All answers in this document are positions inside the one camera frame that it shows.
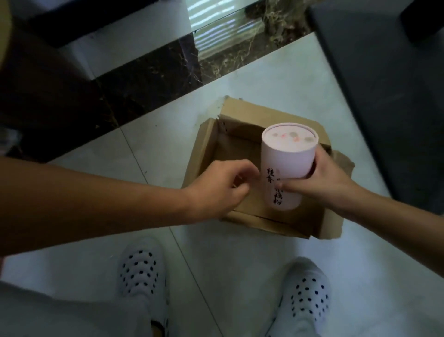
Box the person's right forearm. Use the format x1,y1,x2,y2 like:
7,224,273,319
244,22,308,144
347,187,444,279

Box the person's left forearm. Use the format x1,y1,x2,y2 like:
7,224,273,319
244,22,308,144
0,156,198,258

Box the pink cylinder canister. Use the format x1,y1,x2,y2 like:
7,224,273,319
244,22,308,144
261,123,320,211

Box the person's left hand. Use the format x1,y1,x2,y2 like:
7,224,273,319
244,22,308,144
184,158,261,223

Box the person's white shoe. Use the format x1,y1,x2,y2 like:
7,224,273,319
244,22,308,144
118,242,171,327
274,257,330,337

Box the brown cardboard box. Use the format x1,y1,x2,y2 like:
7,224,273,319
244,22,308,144
182,96,355,240

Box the dark grey furniture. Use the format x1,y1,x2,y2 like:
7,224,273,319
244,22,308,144
308,0,444,216

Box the person's right hand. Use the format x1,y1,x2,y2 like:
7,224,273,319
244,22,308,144
277,146,358,219

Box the person's grey trousers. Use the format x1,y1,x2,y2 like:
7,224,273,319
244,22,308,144
0,281,157,337

